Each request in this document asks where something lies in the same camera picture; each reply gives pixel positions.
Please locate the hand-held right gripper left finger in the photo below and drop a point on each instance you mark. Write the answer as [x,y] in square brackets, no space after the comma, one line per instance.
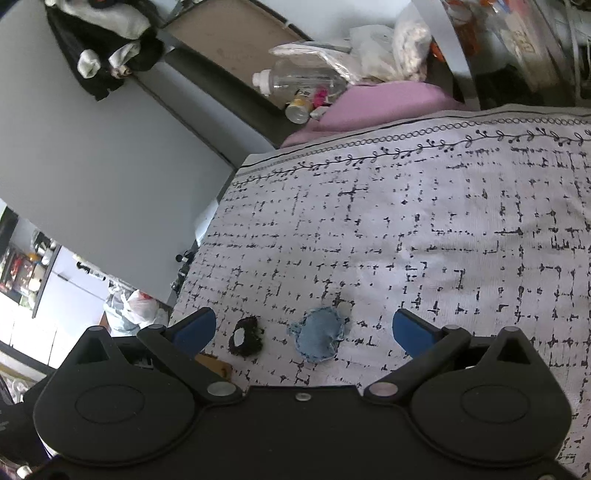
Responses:
[196,332]

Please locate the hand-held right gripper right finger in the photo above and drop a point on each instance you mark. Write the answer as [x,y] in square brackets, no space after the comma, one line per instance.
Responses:
[411,330]

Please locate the cardboard box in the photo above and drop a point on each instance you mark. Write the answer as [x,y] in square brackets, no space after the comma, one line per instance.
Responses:
[214,364]

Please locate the black scrunchie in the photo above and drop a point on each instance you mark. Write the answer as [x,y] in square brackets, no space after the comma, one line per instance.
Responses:
[254,345]

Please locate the blue denim soft patch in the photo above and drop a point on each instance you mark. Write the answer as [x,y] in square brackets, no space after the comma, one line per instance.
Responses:
[318,337]

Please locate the white red plastic bag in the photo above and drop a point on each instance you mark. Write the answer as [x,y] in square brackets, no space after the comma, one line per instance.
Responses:
[138,307]

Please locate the small white disc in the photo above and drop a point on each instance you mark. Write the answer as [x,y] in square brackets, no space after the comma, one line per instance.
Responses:
[344,308]

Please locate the small black stands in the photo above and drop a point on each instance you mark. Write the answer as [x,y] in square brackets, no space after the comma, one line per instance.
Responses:
[183,259]

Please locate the white black printed blanket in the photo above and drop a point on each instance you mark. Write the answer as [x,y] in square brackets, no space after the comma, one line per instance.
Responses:
[415,221]

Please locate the white cabinet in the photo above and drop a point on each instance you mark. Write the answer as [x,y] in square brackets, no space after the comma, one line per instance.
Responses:
[51,318]

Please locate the grey wardrobe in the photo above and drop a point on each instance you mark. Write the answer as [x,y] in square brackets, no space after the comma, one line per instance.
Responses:
[92,184]

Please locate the dark shelf with items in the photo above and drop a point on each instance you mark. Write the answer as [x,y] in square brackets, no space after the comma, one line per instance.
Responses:
[18,267]

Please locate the pink bed sheet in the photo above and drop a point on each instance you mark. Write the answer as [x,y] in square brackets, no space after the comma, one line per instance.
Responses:
[383,104]

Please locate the small can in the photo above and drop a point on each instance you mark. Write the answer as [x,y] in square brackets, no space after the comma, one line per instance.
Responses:
[298,108]

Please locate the small pink packet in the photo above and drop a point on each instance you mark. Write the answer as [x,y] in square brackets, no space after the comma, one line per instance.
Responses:
[319,98]

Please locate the clear plastic bottle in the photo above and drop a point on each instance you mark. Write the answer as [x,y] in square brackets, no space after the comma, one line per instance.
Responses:
[295,81]

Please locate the dark bed headboard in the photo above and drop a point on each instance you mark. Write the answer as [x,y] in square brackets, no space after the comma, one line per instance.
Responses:
[221,50]

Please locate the white crinkled bag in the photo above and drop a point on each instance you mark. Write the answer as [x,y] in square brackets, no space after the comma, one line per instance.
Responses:
[411,41]

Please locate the clear crumpled plastic bag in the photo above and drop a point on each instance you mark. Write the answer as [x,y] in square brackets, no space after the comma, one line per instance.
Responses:
[314,53]

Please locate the pile of assorted packages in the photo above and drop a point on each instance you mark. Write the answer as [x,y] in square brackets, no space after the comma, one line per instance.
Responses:
[521,41]

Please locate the black white hanging clothes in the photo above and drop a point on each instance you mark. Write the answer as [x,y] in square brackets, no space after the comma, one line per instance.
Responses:
[115,27]

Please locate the white plastic rail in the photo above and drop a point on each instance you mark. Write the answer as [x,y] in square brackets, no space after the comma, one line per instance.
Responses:
[445,46]

